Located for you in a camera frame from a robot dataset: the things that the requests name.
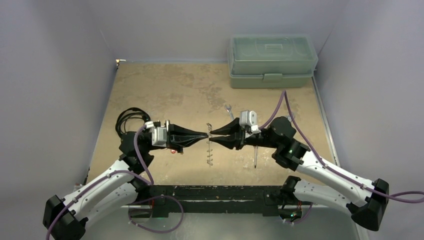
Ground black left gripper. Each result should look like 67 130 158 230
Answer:
144 119 208 153

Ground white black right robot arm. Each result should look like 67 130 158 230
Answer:
210 116 390 232

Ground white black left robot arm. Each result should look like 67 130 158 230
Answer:
42 121 208 240

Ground small silver open-end wrench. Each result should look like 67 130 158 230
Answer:
224 104 235 121

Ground green translucent plastic toolbox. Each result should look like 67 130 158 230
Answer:
227 34 319 89

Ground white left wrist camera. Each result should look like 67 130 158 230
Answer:
145 121 168 147

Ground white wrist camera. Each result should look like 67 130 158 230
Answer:
145 121 168 147
239 110 261 135

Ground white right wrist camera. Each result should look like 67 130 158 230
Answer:
239 110 261 135

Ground screwdriver black yellow handle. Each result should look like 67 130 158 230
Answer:
254 146 258 169

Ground coiled black cable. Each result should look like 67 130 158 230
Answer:
115 107 153 137

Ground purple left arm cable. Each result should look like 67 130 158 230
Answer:
45 123 157 240

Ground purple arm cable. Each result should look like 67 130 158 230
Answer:
258 90 424 204
45 123 157 240

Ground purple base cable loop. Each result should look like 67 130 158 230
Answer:
127 193 185 233

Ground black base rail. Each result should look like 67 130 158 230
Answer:
136 185 290 218

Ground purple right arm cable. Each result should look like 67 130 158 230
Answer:
258 90 424 204

